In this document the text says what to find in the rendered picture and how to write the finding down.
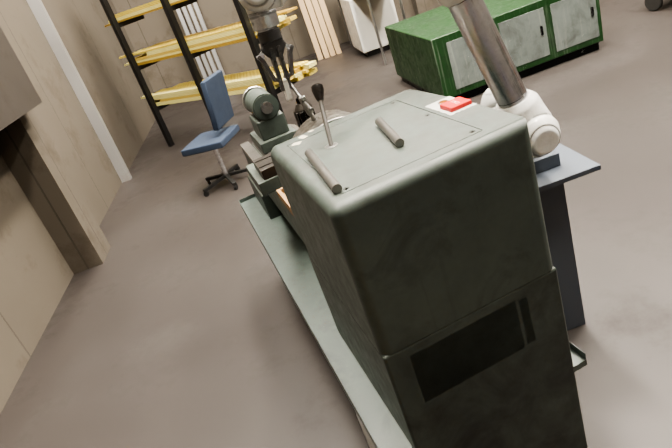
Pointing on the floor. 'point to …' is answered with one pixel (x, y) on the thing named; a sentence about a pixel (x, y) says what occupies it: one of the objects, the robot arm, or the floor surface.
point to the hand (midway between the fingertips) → (287, 89)
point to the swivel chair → (217, 102)
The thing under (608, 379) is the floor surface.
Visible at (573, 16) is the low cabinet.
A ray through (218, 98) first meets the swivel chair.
